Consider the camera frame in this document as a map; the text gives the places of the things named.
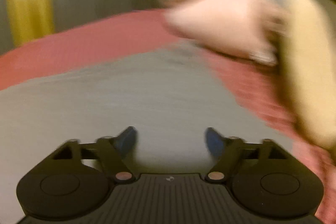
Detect grey sweatpants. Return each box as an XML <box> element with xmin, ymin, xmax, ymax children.
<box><xmin>1</xmin><ymin>43</ymin><xmax>293</xmax><ymax>223</ymax></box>

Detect beige pillow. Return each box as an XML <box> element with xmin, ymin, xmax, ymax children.
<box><xmin>280</xmin><ymin>0</ymin><xmax>335</xmax><ymax>150</ymax></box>

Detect pink plush pig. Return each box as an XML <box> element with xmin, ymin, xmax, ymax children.
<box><xmin>158</xmin><ymin>0</ymin><xmax>287</xmax><ymax>67</ymax></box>

